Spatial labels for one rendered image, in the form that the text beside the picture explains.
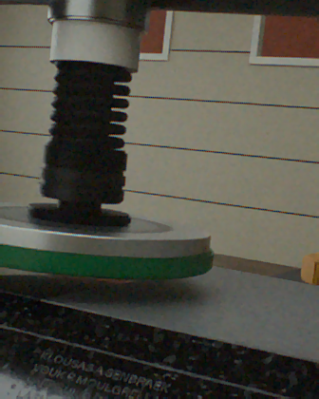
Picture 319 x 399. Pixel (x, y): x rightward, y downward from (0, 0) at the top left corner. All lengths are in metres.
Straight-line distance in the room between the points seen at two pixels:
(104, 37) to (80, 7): 0.03
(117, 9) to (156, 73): 7.14
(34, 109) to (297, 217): 3.37
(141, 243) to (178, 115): 7.01
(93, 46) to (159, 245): 0.16
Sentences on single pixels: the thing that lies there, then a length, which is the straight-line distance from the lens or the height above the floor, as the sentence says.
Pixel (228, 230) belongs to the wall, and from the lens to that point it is 7.21.
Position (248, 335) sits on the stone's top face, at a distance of 0.46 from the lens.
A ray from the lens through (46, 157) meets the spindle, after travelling 0.56.
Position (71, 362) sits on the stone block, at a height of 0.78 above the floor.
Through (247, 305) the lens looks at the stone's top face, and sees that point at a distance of 0.55.
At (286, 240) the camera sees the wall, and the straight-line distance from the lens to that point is 6.98.
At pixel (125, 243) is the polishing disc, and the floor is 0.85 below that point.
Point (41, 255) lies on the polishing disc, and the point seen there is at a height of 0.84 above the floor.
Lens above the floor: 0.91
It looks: 3 degrees down
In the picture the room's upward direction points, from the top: 6 degrees clockwise
